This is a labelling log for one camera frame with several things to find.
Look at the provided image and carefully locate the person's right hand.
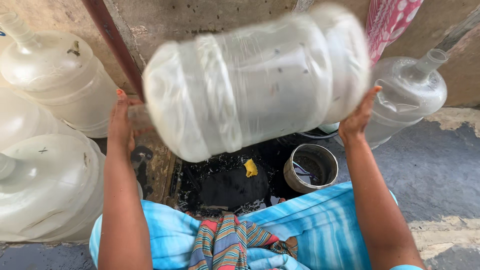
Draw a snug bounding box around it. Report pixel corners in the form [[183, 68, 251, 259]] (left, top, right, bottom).
[[337, 85, 383, 145]]

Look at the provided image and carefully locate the person's left hand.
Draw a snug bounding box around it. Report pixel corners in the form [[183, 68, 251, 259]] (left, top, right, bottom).
[[107, 89, 153, 151]]

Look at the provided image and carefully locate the large clear plastic water jug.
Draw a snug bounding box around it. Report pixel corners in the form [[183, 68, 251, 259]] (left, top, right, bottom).
[[127, 3, 373, 164]]

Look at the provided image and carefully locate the clear dented water jug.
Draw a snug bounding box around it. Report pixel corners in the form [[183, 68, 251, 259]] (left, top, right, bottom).
[[333, 49, 449, 150]]

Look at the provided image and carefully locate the brown pipe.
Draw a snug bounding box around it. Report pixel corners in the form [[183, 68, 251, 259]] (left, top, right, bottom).
[[81, 0, 146, 103]]

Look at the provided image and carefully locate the cloudy water jug with sticker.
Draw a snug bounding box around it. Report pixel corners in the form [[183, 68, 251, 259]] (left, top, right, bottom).
[[0, 12, 119, 139]]

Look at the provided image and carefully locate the pink polka-dot cloth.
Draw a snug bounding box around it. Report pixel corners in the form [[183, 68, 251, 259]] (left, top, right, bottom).
[[365, 0, 425, 67]]

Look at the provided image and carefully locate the dark metal basin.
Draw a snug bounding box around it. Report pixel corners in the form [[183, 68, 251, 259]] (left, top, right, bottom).
[[277, 128, 340, 147]]

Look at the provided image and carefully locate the cloudy white water jug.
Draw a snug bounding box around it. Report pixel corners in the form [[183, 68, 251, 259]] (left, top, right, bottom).
[[0, 87, 103, 155]]

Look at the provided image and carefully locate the cloudy water jug with cross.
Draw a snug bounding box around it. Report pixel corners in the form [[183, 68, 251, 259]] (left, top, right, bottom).
[[0, 134, 144, 243]]

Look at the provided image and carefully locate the steel pot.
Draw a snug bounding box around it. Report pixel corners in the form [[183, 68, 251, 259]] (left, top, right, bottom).
[[283, 143, 340, 194]]

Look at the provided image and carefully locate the yellow sponge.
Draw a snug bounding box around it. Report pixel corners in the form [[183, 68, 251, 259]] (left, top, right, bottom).
[[243, 158, 259, 178]]

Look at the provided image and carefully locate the blue tie-dye garment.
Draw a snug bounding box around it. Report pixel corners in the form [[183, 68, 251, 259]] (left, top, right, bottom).
[[89, 181, 425, 270]]

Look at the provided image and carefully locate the striped multicolour cloth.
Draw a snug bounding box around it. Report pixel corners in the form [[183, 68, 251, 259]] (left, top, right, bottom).
[[187, 213, 299, 270]]

